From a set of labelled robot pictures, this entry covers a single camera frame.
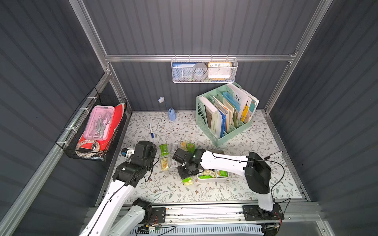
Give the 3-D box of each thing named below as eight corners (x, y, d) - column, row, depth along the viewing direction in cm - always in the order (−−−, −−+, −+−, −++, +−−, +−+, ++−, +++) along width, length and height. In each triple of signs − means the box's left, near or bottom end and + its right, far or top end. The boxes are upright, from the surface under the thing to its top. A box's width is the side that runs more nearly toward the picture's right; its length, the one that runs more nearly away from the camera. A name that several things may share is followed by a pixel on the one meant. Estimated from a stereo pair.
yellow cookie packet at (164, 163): (162, 171, 91) (161, 169, 89) (161, 159, 96) (160, 158, 94) (169, 169, 91) (168, 168, 89) (167, 158, 96) (167, 156, 94)
